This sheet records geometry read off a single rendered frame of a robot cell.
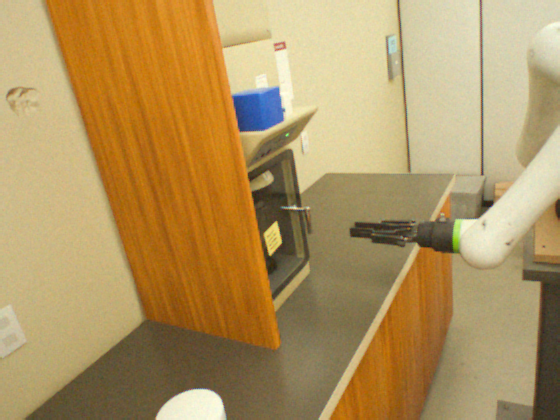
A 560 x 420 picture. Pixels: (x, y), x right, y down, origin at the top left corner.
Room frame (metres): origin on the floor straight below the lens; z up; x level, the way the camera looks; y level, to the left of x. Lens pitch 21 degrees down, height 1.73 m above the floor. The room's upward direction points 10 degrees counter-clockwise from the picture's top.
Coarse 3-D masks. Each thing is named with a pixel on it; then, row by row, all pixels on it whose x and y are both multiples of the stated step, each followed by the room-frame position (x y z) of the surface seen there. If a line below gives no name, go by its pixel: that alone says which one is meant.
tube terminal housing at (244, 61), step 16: (224, 48) 1.20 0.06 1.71; (240, 48) 1.25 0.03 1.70; (256, 48) 1.31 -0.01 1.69; (272, 48) 1.39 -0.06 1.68; (240, 64) 1.24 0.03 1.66; (256, 64) 1.30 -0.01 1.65; (272, 64) 1.37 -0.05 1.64; (240, 80) 1.23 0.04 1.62; (272, 80) 1.36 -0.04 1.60; (288, 144) 1.39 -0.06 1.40; (304, 272) 1.36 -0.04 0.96; (288, 288) 1.27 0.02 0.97
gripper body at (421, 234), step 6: (420, 222) 1.13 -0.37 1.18; (426, 222) 1.12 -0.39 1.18; (432, 222) 1.12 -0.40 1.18; (402, 228) 1.16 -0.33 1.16; (414, 228) 1.15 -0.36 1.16; (420, 228) 1.11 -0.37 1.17; (426, 228) 1.10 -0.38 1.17; (402, 234) 1.13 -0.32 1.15; (408, 234) 1.12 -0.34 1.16; (414, 234) 1.11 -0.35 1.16; (420, 234) 1.10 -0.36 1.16; (426, 234) 1.09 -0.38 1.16; (414, 240) 1.10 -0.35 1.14; (420, 240) 1.10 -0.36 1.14; (426, 240) 1.09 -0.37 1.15; (420, 246) 1.11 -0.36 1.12; (426, 246) 1.10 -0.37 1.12
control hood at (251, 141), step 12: (300, 108) 1.33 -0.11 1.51; (312, 108) 1.30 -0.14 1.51; (288, 120) 1.18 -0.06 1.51; (300, 120) 1.25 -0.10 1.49; (240, 132) 1.13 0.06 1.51; (252, 132) 1.10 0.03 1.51; (264, 132) 1.08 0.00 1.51; (276, 132) 1.13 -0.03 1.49; (300, 132) 1.35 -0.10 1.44; (252, 144) 1.08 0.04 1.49; (252, 156) 1.10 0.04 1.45
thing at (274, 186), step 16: (272, 160) 1.28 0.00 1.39; (288, 160) 1.35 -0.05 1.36; (256, 176) 1.20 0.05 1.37; (272, 176) 1.26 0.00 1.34; (288, 176) 1.34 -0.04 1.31; (256, 192) 1.19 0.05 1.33; (272, 192) 1.25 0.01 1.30; (288, 192) 1.32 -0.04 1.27; (256, 208) 1.18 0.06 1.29; (272, 208) 1.24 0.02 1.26; (288, 208) 1.31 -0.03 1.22; (272, 224) 1.23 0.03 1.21; (288, 224) 1.30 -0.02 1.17; (304, 224) 1.38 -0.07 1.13; (288, 240) 1.29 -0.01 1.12; (304, 240) 1.36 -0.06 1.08; (272, 256) 1.20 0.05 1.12; (288, 256) 1.27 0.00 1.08; (304, 256) 1.35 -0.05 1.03; (272, 272) 1.19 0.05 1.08; (288, 272) 1.26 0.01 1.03; (272, 288) 1.18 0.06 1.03
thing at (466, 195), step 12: (456, 180) 3.58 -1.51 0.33; (468, 180) 3.53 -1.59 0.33; (480, 180) 3.48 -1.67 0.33; (456, 192) 3.32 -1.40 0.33; (468, 192) 3.27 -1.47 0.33; (480, 192) 3.35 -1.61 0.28; (456, 204) 3.34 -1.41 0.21; (468, 204) 3.29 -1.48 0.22; (480, 204) 3.49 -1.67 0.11; (456, 216) 3.35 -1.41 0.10; (468, 216) 3.30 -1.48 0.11
